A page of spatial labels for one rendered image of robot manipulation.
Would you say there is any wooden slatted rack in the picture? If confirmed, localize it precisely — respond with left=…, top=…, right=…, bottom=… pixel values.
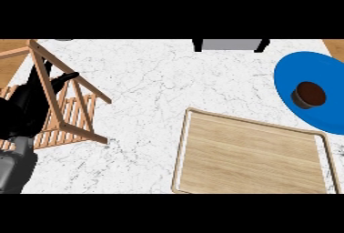
left=0, top=39, right=112, bottom=152

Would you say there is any chocolate cupcake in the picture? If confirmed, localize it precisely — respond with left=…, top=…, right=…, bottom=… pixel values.
left=291, top=81, right=328, bottom=110

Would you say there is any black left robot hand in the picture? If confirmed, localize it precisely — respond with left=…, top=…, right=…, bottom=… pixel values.
left=0, top=58, right=81, bottom=141

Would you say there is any pale wooden tray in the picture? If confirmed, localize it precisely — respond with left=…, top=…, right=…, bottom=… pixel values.
left=171, top=106, right=342, bottom=195

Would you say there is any blue plate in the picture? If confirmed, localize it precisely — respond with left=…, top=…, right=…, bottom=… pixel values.
left=273, top=51, right=344, bottom=136

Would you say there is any grey appliance with black legs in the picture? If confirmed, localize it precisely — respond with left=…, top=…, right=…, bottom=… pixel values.
left=192, top=39, right=271, bottom=54

